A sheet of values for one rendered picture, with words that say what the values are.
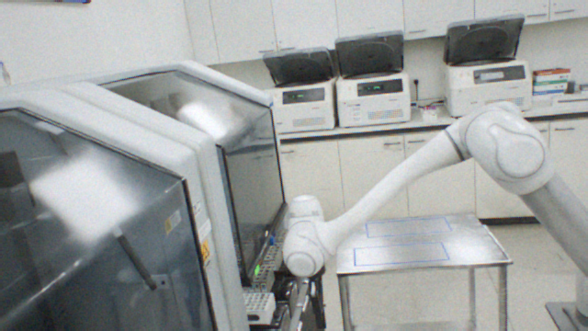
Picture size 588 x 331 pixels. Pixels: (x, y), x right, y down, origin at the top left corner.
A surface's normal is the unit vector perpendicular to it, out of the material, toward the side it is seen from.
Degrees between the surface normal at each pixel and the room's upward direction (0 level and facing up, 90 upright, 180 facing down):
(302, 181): 90
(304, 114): 90
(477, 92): 90
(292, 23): 90
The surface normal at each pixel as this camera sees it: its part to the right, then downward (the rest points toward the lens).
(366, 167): -0.20, 0.31
